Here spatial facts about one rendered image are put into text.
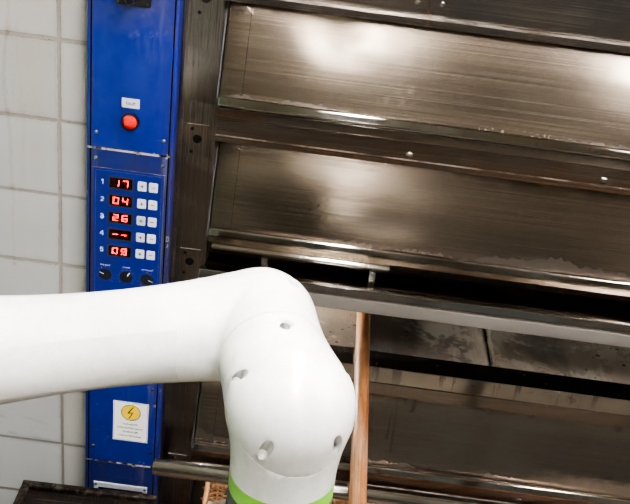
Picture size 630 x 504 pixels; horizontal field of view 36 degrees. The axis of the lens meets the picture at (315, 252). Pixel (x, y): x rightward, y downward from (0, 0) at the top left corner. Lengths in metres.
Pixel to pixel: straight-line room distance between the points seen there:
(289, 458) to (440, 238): 1.12
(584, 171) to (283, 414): 1.18
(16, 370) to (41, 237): 1.13
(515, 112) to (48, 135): 0.85
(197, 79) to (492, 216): 0.60
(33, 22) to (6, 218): 0.40
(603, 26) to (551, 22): 0.09
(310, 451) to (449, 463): 1.39
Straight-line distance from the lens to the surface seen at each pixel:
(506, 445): 2.17
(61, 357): 0.87
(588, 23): 1.77
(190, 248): 1.92
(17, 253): 2.02
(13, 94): 1.88
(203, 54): 1.77
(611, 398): 2.12
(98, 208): 1.89
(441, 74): 1.76
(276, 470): 0.80
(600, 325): 1.84
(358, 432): 1.80
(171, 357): 0.88
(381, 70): 1.75
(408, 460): 2.15
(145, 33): 1.74
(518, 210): 1.88
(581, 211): 1.90
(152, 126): 1.79
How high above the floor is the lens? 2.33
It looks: 28 degrees down
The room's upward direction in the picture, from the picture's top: 8 degrees clockwise
